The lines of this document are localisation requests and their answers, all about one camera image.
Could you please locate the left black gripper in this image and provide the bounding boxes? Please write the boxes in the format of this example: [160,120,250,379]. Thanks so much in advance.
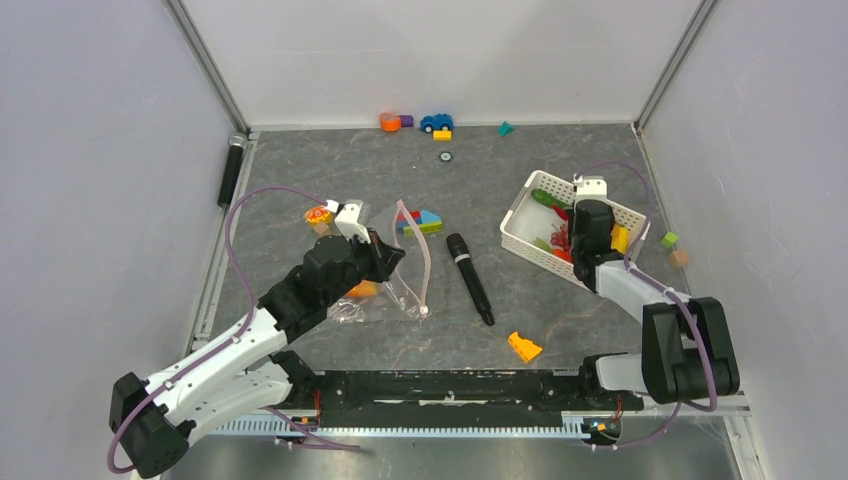
[323,226,405,307]

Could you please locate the orange red mango toy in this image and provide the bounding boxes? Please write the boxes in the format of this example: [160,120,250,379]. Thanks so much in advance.
[345,280,379,299]

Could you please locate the red grape bunch toy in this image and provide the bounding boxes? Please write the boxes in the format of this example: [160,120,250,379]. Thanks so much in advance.
[550,223,571,252]

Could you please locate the clear polka dot zip bag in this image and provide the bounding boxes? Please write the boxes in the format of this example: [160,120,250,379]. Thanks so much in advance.
[329,200,433,323]

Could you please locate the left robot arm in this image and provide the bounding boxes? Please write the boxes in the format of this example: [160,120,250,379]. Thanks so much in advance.
[107,230,406,479]

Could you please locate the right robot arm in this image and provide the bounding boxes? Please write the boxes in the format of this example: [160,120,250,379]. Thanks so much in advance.
[569,199,741,411]

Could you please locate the yellow corn toy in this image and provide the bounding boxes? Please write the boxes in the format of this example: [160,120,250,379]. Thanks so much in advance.
[611,224,630,255]

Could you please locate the tan wooden cube left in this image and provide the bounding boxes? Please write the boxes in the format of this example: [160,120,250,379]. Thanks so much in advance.
[313,223,333,238]

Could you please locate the tan wooden cube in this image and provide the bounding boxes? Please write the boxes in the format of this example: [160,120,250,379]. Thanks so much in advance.
[668,249,689,268]
[313,223,333,238]

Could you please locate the multicolour brick stack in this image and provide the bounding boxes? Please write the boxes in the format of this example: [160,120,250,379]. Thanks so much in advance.
[396,210,443,236]

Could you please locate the white perforated basket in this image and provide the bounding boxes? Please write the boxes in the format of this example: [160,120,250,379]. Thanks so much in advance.
[500,170,658,299]

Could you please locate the citrus slice toy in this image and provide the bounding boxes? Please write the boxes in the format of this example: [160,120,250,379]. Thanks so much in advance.
[304,206,335,227]

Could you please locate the green cube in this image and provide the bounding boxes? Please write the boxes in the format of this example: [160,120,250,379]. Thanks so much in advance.
[661,231,679,249]

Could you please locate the black microphone on table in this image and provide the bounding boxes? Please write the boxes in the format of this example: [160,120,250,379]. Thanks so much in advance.
[446,233,495,326]

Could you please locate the tan wooden cube right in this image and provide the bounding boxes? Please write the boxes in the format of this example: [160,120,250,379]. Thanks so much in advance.
[668,249,689,268]

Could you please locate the teal block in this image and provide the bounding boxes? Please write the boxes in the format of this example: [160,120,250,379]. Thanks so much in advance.
[498,121,514,137]

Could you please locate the yellow brick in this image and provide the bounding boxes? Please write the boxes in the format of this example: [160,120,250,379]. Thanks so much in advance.
[432,130,453,142]

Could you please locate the orange cheese wedge toy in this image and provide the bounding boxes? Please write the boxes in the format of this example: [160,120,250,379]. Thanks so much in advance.
[507,332,543,363]

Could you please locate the blue toy car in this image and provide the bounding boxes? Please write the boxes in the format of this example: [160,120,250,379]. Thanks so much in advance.
[419,113,454,134]

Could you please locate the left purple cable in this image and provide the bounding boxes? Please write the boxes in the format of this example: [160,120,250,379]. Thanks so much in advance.
[107,185,340,476]

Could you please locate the purple cable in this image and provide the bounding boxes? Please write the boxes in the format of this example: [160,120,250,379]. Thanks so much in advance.
[107,185,340,476]
[572,160,720,452]

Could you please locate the black microphone at wall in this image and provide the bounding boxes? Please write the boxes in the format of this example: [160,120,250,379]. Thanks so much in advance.
[217,133,248,209]

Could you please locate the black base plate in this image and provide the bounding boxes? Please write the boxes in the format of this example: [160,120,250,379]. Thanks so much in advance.
[270,351,644,429]

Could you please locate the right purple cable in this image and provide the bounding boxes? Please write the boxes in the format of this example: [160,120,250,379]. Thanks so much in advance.
[572,160,720,452]

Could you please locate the white toothed cable rail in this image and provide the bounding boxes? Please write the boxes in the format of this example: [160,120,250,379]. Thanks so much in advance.
[212,413,590,440]

